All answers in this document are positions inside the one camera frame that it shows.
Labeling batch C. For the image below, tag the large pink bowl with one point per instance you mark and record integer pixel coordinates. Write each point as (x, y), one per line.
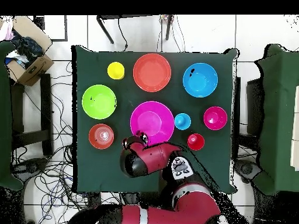
(151, 119)

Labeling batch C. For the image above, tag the beige board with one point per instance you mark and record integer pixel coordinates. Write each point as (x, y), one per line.
(295, 128)

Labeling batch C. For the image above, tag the black box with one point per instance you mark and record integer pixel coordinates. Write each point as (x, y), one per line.
(254, 105)

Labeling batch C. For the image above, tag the dark clothes bundle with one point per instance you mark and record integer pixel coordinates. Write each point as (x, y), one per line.
(28, 49)

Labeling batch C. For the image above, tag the small orange bowl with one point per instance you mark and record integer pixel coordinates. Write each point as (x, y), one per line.
(101, 136)

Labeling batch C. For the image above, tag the black power strip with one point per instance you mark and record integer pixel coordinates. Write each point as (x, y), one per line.
(94, 200)

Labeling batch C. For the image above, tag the small crimson bowl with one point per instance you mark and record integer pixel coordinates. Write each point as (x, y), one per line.
(215, 117)

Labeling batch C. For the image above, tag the red cup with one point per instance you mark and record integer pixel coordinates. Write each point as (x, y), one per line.
(195, 141)

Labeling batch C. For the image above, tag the blue cup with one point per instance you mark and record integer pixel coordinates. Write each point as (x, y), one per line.
(182, 121)

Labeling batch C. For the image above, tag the cardboard box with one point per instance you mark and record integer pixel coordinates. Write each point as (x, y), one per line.
(35, 70)

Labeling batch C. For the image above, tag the black metal table frame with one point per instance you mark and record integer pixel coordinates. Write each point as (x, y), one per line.
(105, 29)

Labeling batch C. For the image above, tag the dark green tablecloth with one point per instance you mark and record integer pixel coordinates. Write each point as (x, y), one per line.
(105, 168)

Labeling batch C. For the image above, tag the yellow cup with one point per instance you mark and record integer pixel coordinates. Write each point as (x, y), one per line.
(115, 70)

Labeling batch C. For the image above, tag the black bench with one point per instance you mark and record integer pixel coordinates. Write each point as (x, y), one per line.
(46, 112)

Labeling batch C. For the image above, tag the large blue bowl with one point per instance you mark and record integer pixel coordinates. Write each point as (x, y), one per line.
(200, 79)

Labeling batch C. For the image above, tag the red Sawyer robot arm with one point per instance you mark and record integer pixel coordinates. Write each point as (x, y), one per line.
(158, 156)

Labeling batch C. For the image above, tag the green bowl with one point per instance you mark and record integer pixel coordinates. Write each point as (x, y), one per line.
(99, 102)

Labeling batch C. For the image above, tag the large orange bowl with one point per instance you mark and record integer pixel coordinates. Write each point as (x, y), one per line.
(151, 72)

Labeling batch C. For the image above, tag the green cloth covered table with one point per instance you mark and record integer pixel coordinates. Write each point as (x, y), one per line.
(4, 116)
(278, 116)

